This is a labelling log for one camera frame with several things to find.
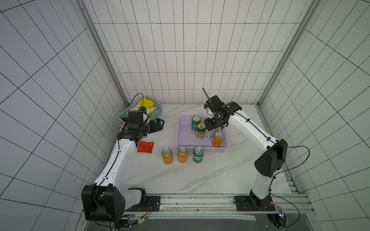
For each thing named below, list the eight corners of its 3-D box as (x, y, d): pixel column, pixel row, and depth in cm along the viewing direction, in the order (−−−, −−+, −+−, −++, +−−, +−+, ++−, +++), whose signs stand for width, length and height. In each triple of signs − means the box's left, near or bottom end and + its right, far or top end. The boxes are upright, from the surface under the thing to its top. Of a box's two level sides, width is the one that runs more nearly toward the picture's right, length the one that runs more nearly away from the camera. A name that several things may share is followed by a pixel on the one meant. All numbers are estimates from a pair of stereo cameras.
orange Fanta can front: (178, 163, 88) (177, 156, 80) (178, 154, 92) (177, 146, 84) (187, 163, 88) (188, 156, 80) (187, 154, 92) (188, 146, 84)
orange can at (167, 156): (163, 164, 88) (161, 157, 80) (164, 155, 92) (162, 147, 84) (172, 164, 88) (171, 157, 80) (173, 155, 92) (172, 147, 84)
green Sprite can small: (193, 163, 89) (193, 156, 80) (192, 153, 93) (193, 146, 84) (202, 163, 89) (204, 156, 80) (202, 153, 93) (203, 146, 84)
